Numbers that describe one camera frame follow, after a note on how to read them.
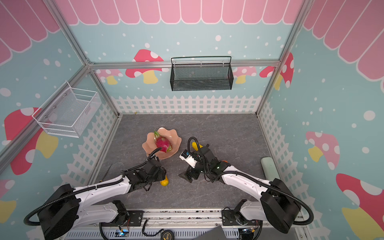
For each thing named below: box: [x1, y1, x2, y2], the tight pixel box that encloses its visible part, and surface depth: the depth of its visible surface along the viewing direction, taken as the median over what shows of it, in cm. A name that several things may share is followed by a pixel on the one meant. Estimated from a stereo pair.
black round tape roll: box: [160, 230, 175, 240], surface depth 69 cm
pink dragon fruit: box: [154, 131, 172, 153], surface depth 96 cm
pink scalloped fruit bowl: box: [142, 127, 182, 160], surface depth 102 cm
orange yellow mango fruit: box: [159, 175, 169, 187], surface depth 84 cm
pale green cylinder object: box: [260, 157, 281, 182], surface depth 91 cm
